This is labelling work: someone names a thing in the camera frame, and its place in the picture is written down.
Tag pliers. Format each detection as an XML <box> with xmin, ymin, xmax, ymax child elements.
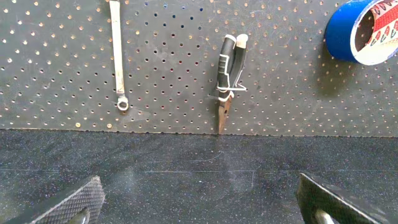
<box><xmin>216</xmin><ymin>33</ymin><xmax>249</xmax><ymax>135</ymax></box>

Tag metal hook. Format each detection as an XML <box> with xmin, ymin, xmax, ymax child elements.
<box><xmin>217</xmin><ymin>81</ymin><xmax>248</xmax><ymax>102</ymax></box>

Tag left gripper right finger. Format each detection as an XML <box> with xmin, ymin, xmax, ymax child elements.
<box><xmin>294</xmin><ymin>172</ymin><xmax>398</xmax><ymax>224</ymax></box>

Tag roll of blue tape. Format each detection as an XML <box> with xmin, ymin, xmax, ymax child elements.
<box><xmin>324</xmin><ymin>0</ymin><xmax>398</xmax><ymax>66</ymax></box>

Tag black pegboard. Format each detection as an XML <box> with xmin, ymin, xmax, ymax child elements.
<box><xmin>0</xmin><ymin>0</ymin><xmax>398</xmax><ymax>138</ymax></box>

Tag wrench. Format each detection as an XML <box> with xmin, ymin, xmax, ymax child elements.
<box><xmin>108</xmin><ymin>0</ymin><xmax>130</xmax><ymax>112</ymax></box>

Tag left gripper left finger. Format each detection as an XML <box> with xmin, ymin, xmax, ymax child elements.
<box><xmin>0</xmin><ymin>175</ymin><xmax>106</xmax><ymax>224</ymax></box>

